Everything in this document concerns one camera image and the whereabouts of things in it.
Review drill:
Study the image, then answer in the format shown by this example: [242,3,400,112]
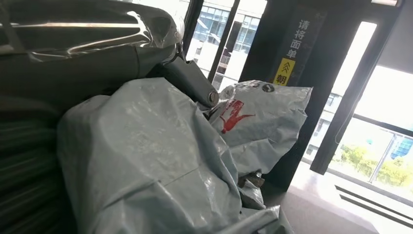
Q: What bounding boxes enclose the black inbound scanner machine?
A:
[239,0,381,234]

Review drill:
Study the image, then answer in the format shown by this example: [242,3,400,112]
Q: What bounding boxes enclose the grey poly mailer package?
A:
[57,77,313,234]

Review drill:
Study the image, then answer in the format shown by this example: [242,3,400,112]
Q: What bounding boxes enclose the black and yellow label sticker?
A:
[272,6,326,87]

